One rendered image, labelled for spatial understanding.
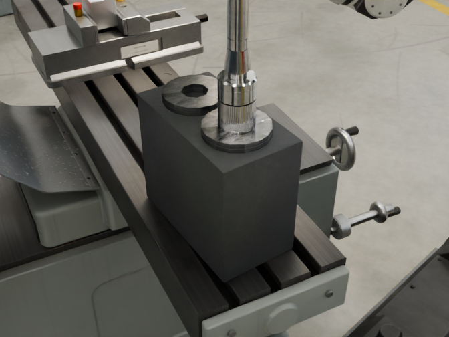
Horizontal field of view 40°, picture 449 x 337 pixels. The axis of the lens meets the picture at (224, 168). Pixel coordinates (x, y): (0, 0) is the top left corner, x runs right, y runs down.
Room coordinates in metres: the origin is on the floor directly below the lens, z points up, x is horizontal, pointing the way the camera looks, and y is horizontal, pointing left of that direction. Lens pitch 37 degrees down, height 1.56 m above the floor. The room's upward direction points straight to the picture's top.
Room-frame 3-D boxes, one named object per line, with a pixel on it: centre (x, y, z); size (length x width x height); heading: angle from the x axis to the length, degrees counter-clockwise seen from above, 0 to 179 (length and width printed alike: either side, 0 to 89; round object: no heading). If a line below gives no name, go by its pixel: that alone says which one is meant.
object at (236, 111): (0.65, -0.02, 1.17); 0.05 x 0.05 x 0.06
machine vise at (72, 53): (1.23, 0.23, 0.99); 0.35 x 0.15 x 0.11; 118
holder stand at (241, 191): (0.69, 0.01, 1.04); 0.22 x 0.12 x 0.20; 34
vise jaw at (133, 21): (1.24, 0.21, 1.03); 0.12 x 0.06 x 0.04; 28
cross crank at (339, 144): (1.28, -0.27, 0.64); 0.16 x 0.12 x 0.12; 117
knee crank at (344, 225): (1.17, -0.36, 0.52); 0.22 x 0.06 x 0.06; 117
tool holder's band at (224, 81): (0.65, -0.02, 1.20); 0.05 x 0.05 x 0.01
